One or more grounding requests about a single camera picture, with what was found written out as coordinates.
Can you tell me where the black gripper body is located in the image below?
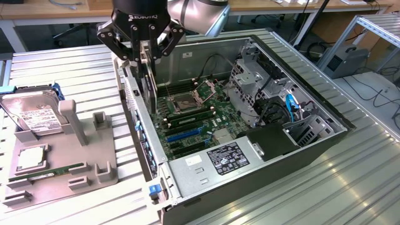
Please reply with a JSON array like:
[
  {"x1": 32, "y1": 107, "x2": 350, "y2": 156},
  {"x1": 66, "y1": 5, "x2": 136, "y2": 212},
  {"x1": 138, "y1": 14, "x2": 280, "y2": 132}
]
[{"x1": 111, "y1": 0, "x2": 172, "y2": 50}]

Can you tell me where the graphics card with metal bracket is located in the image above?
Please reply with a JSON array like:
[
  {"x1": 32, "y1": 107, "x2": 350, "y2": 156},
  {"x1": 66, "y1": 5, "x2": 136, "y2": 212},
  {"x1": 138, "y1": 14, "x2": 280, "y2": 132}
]
[{"x1": 139, "y1": 40, "x2": 160, "y2": 114}]

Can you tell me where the black office chair base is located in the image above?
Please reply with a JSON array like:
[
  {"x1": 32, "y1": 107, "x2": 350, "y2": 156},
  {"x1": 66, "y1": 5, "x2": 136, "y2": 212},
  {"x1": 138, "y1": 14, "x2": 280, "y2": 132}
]
[
  {"x1": 236, "y1": 13, "x2": 286, "y2": 24},
  {"x1": 52, "y1": 22, "x2": 104, "y2": 47}
]

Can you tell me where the open black PC case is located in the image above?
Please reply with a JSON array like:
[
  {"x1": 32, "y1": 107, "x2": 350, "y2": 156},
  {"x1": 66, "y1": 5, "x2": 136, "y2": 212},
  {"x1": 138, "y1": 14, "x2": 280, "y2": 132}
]
[{"x1": 111, "y1": 34, "x2": 358, "y2": 225}]

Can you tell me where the black RAM slot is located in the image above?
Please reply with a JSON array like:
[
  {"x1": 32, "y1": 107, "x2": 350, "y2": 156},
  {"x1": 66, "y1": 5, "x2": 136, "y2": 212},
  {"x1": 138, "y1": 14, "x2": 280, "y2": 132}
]
[
  {"x1": 163, "y1": 105, "x2": 216, "y2": 121},
  {"x1": 158, "y1": 79, "x2": 194, "y2": 93},
  {"x1": 158, "y1": 83, "x2": 198, "y2": 98}
]

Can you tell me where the thin metal locking lever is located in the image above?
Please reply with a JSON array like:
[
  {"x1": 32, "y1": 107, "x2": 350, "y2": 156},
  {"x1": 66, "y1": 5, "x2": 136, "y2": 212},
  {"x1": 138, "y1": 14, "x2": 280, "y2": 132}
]
[{"x1": 164, "y1": 79, "x2": 174, "y2": 100}]

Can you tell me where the metal socket cover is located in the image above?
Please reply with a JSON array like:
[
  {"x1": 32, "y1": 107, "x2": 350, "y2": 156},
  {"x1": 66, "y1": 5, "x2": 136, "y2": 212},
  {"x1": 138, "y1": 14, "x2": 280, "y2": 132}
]
[{"x1": 191, "y1": 79, "x2": 218, "y2": 104}]

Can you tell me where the blue plastic disk carrier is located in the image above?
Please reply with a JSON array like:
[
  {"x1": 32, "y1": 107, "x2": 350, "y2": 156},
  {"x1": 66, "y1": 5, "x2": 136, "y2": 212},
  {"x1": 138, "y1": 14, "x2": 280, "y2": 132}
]
[{"x1": 0, "y1": 81, "x2": 66, "y2": 101}]

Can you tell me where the CPU socket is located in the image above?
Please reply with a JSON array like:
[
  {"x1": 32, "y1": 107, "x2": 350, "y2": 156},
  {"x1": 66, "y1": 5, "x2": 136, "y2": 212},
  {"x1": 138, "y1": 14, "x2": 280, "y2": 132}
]
[{"x1": 170, "y1": 92, "x2": 198, "y2": 114}]

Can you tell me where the silver metal disk bay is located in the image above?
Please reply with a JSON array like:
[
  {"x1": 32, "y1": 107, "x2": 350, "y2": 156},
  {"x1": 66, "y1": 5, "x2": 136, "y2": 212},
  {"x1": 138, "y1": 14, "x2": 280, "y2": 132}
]
[{"x1": 227, "y1": 57, "x2": 284, "y2": 128}]

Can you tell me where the green motherboard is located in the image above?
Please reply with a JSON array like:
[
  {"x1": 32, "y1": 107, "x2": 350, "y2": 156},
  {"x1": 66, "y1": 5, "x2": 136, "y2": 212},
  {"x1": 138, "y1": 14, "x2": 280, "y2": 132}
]
[{"x1": 140, "y1": 78, "x2": 248, "y2": 162}]

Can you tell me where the RAM stick with white label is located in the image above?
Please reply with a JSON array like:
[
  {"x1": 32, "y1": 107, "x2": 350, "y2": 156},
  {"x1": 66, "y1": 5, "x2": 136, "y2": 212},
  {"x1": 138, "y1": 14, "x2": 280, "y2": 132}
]
[{"x1": 168, "y1": 112, "x2": 215, "y2": 128}]

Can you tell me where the long black expansion slot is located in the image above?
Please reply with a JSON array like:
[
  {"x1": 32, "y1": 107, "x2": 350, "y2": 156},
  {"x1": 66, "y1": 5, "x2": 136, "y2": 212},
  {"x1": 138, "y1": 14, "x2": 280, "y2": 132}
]
[
  {"x1": 170, "y1": 140, "x2": 206, "y2": 152},
  {"x1": 164, "y1": 125, "x2": 200, "y2": 137},
  {"x1": 172, "y1": 145, "x2": 210, "y2": 157}
]

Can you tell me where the silver hard disk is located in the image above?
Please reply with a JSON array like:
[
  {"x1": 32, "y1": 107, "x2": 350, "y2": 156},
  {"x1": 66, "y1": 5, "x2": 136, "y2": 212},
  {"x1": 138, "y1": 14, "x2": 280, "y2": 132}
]
[{"x1": 0, "y1": 85, "x2": 63, "y2": 136}]

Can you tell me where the blue expansion slot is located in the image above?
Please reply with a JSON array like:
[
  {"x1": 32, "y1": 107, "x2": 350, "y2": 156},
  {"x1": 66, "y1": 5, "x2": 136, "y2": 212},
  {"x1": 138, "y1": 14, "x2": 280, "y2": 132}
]
[{"x1": 167, "y1": 130, "x2": 203, "y2": 143}]

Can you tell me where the small silver chipset heatsink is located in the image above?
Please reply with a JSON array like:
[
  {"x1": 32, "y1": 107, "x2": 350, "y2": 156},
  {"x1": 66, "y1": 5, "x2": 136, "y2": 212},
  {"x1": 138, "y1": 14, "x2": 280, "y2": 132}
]
[{"x1": 214, "y1": 129, "x2": 232, "y2": 144}]

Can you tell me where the grey plastic parts rack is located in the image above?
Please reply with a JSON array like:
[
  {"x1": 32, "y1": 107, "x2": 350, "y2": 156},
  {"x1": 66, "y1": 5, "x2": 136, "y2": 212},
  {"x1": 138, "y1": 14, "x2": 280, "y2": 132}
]
[{"x1": 0, "y1": 99, "x2": 120, "y2": 214}]

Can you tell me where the black plastic fan shroud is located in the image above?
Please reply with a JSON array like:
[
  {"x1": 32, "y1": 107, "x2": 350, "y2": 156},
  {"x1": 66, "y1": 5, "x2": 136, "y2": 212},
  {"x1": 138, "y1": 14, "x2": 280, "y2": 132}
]
[{"x1": 236, "y1": 123, "x2": 300, "y2": 162}]

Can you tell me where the silver CPU chip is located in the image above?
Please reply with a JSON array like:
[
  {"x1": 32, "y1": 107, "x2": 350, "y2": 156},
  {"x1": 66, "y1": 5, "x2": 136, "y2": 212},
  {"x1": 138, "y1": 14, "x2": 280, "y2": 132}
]
[{"x1": 18, "y1": 149, "x2": 47, "y2": 171}]

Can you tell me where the silver power supply unit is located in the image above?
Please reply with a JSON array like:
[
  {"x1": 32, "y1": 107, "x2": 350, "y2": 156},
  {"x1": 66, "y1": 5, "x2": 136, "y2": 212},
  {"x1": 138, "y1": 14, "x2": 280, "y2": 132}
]
[{"x1": 167, "y1": 135, "x2": 266, "y2": 197}]

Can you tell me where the perforated silver disk bay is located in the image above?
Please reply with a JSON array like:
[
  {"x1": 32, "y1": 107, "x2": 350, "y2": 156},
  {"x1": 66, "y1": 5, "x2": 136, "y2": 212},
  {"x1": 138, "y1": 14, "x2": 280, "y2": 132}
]
[{"x1": 283, "y1": 114, "x2": 348, "y2": 148}]

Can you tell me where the green RAM stick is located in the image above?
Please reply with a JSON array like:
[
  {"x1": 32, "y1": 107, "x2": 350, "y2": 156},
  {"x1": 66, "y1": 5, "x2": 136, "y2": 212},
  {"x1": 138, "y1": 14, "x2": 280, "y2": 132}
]
[{"x1": 8, "y1": 164, "x2": 80, "y2": 183}]

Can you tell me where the light blue network cable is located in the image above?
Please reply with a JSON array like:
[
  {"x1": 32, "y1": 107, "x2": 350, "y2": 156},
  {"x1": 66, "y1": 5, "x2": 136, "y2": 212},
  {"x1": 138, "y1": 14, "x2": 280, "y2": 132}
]
[{"x1": 50, "y1": 0, "x2": 83, "y2": 10}]

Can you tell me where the black looped wire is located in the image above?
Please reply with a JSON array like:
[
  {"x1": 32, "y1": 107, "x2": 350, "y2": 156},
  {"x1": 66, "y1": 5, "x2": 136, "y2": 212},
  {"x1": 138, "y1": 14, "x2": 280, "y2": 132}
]
[{"x1": 198, "y1": 53, "x2": 236, "y2": 82}]

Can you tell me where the wooden desk white frame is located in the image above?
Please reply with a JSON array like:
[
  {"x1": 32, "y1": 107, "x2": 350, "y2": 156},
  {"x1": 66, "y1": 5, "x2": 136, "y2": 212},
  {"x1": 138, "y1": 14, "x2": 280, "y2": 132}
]
[
  {"x1": 0, "y1": 0, "x2": 114, "y2": 53},
  {"x1": 230, "y1": 0, "x2": 394, "y2": 46}
]

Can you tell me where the black power wire bundle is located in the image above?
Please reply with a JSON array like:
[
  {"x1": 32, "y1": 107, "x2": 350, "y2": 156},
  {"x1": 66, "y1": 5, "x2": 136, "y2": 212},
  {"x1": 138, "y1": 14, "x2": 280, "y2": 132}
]
[{"x1": 252, "y1": 92, "x2": 287, "y2": 126}]

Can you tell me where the blue data wire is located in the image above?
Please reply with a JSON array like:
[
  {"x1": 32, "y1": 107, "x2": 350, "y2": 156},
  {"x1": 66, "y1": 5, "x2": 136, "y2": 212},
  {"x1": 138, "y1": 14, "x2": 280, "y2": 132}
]
[{"x1": 284, "y1": 93, "x2": 298, "y2": 123}]

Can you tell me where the grey box with handle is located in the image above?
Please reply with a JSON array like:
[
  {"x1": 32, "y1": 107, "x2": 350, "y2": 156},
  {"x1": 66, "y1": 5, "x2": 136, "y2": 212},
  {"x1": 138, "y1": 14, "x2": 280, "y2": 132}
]
[{"x1": 318, "y1": 45, "x2": 372, "y2": 80}]

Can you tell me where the aluminium profile frame table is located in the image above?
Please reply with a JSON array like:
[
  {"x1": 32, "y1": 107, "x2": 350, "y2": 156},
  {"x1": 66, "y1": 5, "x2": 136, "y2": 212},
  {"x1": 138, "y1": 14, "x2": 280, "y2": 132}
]
[{"x1": 318, "y1": 13, "x2": 400, "y2": 73}]

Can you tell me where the black floor cable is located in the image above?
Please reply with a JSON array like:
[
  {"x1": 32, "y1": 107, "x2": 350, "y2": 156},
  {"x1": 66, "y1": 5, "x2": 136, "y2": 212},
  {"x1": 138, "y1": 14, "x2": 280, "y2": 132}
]
[{"x1": 342, "y1": 76, "x2": 400, "y2": 111}]

